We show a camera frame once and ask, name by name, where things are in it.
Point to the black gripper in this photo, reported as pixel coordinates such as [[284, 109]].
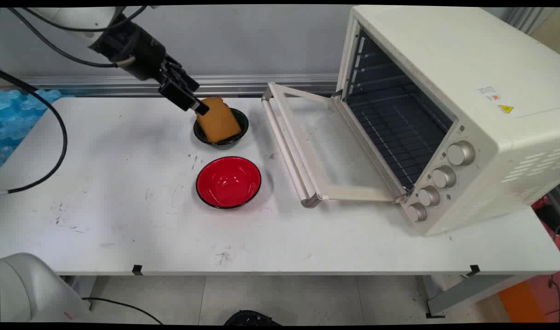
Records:
[[137, 50]]

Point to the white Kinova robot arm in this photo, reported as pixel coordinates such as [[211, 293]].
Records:
[[69, 16]]

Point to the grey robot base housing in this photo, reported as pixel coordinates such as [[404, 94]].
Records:
[[27, 288]]

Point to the brown toast slice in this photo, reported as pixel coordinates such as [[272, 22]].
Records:
[[220, 121]]

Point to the small dark green bowl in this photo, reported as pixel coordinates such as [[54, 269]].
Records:
[[243, 123]]

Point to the red bowl with black rim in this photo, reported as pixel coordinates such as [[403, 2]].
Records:
[[228, 182]]

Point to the blue plastic sheet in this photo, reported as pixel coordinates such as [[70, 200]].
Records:
[[18, 114]]

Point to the black table edge clip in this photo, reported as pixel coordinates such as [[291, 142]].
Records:
[[137, 270], [474, 270]]

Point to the black object on floor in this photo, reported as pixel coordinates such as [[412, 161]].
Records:
[[250, 318]]

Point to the cream toaster oven body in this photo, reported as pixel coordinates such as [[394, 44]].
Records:
[[445, 59]]

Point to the silver oven knob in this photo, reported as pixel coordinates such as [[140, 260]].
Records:
[[444, 177], [429, 196], [417, 212], [461, 153]]

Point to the white text sticker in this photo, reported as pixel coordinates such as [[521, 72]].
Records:
[[486, 89]]

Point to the red hot-surface sticker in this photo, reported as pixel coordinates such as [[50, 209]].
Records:
[[494, 97]]

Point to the yellow triangle warning sticker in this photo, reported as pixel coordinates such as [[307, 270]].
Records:
[[506, 109]]

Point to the grey metal table leg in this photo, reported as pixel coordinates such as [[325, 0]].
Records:
[[468, 291]]

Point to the red equipment piece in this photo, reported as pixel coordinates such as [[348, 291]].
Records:
[[548, 229]]

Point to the aluminium wall rail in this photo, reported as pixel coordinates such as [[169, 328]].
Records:
[[243, 85]]

